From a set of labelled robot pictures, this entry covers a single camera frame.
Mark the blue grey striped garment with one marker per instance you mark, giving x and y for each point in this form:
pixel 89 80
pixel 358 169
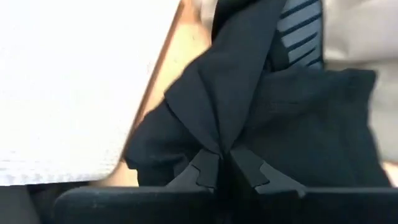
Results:
pixel 298 37

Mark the black garment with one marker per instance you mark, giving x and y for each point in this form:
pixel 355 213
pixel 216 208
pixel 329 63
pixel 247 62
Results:
pixel 295 124

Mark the white perforated plastic basket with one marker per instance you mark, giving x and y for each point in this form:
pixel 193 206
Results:
pixel 62 93

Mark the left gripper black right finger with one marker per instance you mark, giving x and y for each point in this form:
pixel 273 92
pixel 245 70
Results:
pixel 248 174

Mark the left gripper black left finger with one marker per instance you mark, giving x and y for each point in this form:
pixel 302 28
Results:
pixel 205 168

